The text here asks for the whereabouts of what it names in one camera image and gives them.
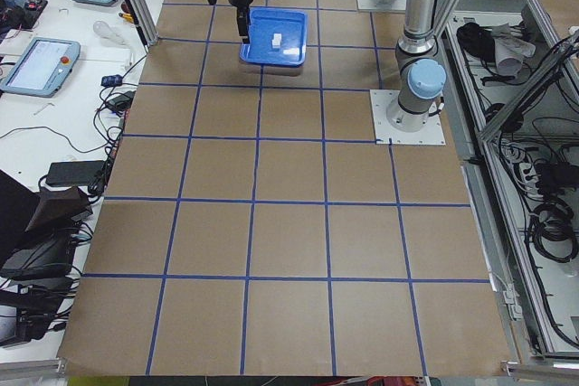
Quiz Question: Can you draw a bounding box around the blue plastic tray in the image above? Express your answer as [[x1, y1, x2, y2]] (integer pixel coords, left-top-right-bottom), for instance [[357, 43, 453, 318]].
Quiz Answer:
[[239, 7, 308, 67]]

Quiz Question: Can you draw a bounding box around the clear plastic bottle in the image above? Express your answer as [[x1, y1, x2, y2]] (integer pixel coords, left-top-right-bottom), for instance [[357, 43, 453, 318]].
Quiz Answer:
[[92, 21, 126, 45]]

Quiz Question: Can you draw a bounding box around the near teach pendant tablet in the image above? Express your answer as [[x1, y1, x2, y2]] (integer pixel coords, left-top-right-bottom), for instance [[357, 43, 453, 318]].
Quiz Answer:
[[1, 37, 81, 98]]

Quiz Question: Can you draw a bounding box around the black cable bundle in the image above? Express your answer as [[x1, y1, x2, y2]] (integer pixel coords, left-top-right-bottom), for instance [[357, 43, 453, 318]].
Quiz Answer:
[[527, 198, 575, 264]]

